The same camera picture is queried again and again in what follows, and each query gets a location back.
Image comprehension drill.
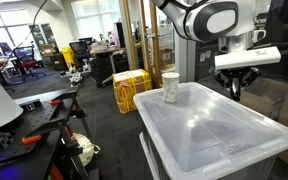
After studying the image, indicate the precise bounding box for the white plastic bag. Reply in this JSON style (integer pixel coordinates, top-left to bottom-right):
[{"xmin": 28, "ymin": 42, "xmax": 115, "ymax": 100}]
[{"xmin": 72, "ymin": 133, "xmax": 101, "ymax": 166}]

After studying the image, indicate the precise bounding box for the red and black office chair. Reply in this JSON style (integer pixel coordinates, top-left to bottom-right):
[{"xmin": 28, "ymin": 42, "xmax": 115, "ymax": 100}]
[{"xmin": 14, "ymin": 46, "xmax": 40, "ymax": 81}]

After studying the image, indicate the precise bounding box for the yellow bin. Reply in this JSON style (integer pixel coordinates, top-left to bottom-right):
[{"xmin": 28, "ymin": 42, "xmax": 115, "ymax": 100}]
[{"xmin": 62, "ymin": 47, "xmax": 79, "ymax": 68}]

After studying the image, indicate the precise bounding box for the yellow DHL cardboard box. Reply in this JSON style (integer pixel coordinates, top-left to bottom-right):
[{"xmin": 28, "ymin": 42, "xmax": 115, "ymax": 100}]
[{"xmin": 113, "ymin": 69, "xmax": 152, "ymax": 114}]

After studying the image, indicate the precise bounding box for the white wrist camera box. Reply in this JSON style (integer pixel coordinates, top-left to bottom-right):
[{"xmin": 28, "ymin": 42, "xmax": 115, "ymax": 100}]
[{"xmin": 215, "ymin": 46, "xmax": 281, "ymax": 70}]

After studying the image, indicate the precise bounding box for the orange handled clamp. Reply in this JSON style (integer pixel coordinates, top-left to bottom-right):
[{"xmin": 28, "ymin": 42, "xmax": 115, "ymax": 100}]
[
  {"xmin": 21, "ymin": 135, "xmax": 43, "ymax": 145},
  {"xmin": 49, "ymin": 99, "xmax": 62, "ymax": 105}
]

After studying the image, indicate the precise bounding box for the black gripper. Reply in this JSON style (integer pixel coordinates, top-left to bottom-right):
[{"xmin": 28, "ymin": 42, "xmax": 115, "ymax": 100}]
[{"xmin": 214, "ymin": 67, "xmax": 260, "ymax": 101}]

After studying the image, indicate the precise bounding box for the white paper cup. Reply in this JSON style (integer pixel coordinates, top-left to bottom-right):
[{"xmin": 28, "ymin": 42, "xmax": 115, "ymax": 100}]
[{"xmin": 162, "ymin": 72, "xmax": 180, "ymax": 103}]

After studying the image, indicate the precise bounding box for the grey storage bin base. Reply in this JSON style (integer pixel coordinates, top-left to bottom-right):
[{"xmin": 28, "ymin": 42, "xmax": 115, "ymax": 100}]
[{"xmin": 139, "ymin": 129, "xmax": 277, "ymax": 180}]

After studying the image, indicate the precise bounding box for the black perforated work table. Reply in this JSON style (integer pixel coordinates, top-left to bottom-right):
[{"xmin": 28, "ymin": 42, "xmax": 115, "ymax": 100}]
[{"xmin": 0, "ymin": 88, "xmax": 89, "ymax": 180}]

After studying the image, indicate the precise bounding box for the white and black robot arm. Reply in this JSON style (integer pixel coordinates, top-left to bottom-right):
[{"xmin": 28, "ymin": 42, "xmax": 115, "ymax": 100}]
[{"xmin": 151, "ymin": 0, "xmax": 256, "ymax": 54}]

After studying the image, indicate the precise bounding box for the large clear plastic container lid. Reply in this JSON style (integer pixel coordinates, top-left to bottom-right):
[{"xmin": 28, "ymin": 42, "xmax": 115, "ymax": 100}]
[{"xmin": 134, "ymin": 82, "xmax": 288, "ymax": 180}]

